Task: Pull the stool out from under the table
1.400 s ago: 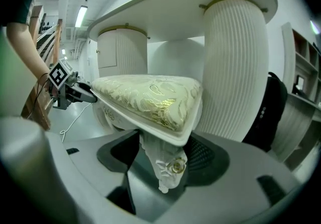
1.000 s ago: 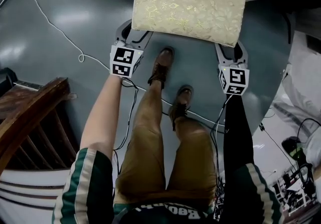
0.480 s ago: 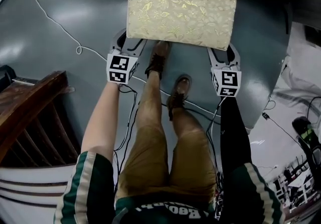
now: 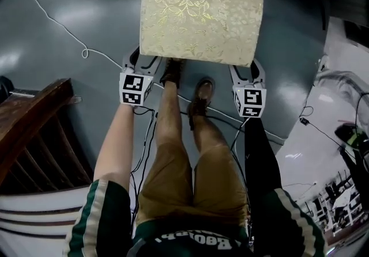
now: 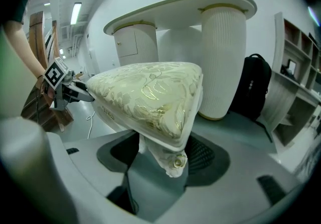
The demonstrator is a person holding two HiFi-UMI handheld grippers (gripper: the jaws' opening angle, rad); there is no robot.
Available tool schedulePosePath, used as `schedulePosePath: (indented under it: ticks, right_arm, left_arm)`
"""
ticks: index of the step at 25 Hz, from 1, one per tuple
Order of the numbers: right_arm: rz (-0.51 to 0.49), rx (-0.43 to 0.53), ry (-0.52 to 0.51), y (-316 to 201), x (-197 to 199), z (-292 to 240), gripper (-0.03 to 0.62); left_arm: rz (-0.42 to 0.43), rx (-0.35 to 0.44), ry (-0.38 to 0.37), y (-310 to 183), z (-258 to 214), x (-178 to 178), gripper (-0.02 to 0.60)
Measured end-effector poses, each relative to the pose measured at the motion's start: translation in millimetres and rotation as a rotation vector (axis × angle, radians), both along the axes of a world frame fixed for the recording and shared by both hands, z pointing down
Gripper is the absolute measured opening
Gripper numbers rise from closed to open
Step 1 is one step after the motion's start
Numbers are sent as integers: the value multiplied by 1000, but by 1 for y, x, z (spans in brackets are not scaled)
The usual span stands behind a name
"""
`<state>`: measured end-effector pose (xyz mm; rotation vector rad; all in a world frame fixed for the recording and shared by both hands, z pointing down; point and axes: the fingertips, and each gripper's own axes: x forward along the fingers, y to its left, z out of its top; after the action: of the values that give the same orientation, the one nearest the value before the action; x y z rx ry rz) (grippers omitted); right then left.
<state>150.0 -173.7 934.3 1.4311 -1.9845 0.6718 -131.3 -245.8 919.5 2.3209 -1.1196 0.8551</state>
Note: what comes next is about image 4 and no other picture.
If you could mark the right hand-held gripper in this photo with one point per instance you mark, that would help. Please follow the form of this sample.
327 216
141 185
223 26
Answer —
250 100

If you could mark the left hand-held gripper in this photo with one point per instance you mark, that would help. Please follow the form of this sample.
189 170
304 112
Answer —
132 86

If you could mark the cream upholstered stool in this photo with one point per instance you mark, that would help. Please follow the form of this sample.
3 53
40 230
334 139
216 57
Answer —
201 19

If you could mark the person's right forearm black sleeve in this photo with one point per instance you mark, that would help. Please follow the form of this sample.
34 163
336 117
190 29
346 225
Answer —
259 158

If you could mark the person's left forearm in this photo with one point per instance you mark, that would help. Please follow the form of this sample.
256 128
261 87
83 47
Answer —
115 146

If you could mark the brown left shoe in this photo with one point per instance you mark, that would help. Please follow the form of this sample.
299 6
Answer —
173 73

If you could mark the brown shoe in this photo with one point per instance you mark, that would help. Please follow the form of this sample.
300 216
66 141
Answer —
173 73
203 97

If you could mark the brown right shoe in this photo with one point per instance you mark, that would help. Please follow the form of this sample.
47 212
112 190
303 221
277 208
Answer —
203 97

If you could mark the person's left leg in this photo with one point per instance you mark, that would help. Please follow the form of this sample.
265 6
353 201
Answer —
170 117

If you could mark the person's leg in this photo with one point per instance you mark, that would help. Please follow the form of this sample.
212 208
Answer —
207 135
170 117

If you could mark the black power adapter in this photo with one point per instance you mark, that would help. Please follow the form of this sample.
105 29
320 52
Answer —
304 120

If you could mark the person's right leg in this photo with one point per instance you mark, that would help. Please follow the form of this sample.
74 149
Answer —
207 135

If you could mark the tan shorts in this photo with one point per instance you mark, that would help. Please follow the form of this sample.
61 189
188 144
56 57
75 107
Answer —
187 186

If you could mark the green striped shirt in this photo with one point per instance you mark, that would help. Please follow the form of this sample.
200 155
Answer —
98 221

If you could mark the white striped bed base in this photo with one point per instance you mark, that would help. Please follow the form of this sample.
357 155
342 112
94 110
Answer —
37 215

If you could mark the dark wooden bed frame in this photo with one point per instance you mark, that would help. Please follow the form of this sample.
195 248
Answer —
31 129

